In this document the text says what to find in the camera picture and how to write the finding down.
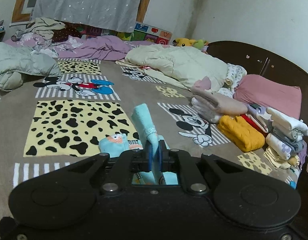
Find Mickey Mouse print blanket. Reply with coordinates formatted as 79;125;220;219
0;60;300;219

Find stack of folded light clothes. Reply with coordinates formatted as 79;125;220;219
242;103;308;169

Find folded beige pink garment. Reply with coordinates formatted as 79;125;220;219
190;80;248;124

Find beige crumpled clothes pile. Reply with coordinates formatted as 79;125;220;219
11;17;66;42

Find folded mustard yellow garment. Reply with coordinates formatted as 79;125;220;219
217;115;265;152

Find teal lion print garment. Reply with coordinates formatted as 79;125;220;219
99;103;178;185

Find cream puffer quilt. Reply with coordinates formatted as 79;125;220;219
116;44;228;92

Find purple floral duvet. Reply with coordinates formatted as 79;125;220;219
5;33;153;61

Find yellow plush toy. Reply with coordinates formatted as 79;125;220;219
172;38;209;51

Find dark wooden headboard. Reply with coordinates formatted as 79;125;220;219
207;41;308;235

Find colourful foam play mat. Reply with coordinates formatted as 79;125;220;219
75;22;172;45

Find grey puffer jacket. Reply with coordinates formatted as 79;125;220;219
0;42;61;92

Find wooden window frame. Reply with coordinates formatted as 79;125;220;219
10;0;150;26

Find grey star curtain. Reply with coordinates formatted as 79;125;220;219
31;0;140;33

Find pink pillow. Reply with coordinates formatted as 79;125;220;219
234;74;302;119

